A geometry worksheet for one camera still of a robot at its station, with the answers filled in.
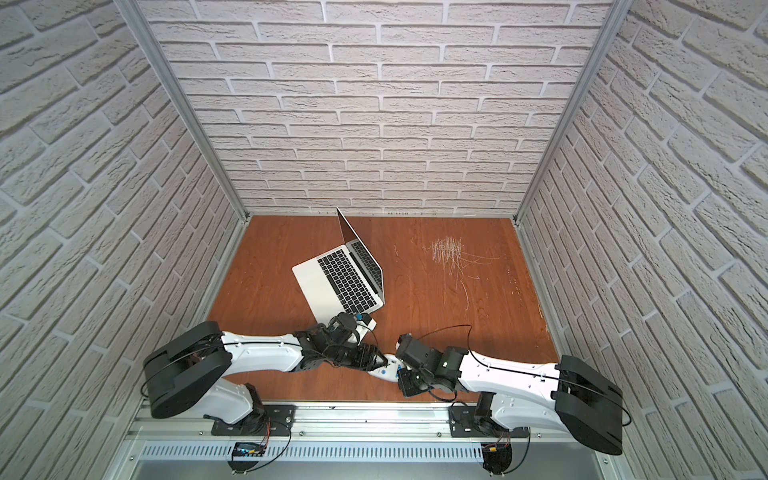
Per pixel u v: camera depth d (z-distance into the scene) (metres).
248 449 0.72
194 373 0.43
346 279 1.00
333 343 0.68
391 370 0.79
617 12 0.69
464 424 0.73
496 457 0.69
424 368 0.62
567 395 0.42
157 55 0.77
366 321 0.79
